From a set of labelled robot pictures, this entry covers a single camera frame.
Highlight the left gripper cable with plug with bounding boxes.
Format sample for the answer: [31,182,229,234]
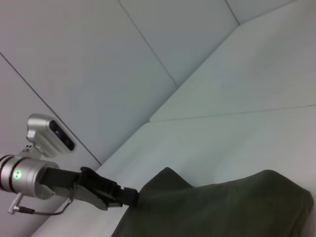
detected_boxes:
[6,192,75,216]

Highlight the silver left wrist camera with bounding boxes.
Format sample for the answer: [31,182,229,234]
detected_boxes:
[26,113,76,158]

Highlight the dark green t-shirt pink print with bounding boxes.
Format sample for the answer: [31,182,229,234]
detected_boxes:
[112,167,315,237]

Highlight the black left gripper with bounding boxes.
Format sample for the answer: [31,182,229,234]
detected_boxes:
[39,166,141,207]

